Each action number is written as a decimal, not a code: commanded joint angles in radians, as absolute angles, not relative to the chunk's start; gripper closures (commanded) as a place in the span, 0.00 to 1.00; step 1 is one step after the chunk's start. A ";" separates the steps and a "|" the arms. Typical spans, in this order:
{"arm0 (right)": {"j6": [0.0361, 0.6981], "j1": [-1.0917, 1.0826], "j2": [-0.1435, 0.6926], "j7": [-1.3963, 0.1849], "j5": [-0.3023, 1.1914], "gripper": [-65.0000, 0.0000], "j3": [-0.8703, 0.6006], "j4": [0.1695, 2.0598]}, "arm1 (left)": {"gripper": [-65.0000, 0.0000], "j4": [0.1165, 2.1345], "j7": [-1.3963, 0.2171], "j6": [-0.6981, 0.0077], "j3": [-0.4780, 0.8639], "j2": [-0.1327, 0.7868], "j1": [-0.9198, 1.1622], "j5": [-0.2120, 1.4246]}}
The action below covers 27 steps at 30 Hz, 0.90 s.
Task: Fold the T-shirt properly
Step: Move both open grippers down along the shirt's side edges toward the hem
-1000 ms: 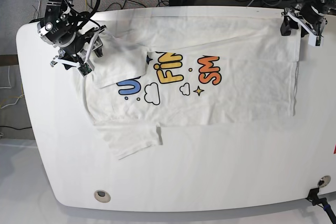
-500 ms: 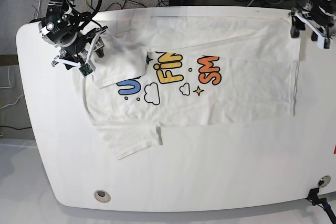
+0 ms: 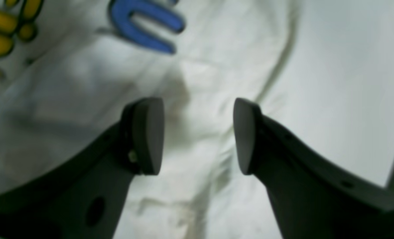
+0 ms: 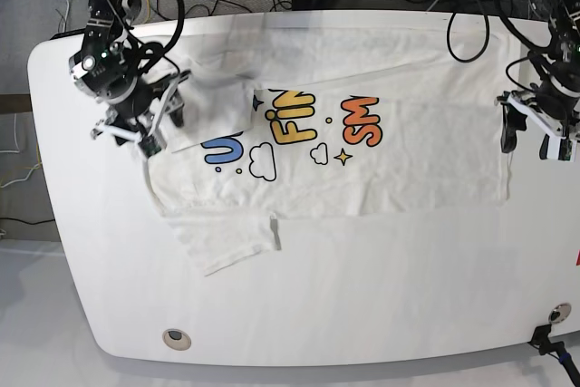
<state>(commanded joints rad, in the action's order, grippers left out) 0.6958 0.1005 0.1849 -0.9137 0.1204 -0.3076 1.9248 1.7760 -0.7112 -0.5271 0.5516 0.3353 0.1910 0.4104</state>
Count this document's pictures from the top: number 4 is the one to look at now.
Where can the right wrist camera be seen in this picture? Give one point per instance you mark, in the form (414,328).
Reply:
(149,146)

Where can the white printed T-shirt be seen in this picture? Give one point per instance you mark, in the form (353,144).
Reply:
(324,122)

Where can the silver table grommet left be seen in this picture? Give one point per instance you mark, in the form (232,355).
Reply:
(176,340)

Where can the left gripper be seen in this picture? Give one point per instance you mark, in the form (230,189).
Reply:
(550,106)

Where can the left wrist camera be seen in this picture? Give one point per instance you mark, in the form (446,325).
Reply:
(561,149)

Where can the black clamp with cable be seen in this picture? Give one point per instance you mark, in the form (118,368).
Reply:
(541,342)

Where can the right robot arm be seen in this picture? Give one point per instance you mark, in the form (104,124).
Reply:
(111,66)

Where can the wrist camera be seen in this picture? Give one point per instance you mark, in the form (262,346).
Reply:
(149,146)
(561,149)

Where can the silver table grommet right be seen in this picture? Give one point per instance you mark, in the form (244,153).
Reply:
(559,313)

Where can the silver table grommet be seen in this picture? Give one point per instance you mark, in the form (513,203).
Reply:
(559,313)
(176,340)

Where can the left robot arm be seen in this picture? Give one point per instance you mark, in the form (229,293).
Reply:
(557,61)

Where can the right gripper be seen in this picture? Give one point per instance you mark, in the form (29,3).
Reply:
(141,112)

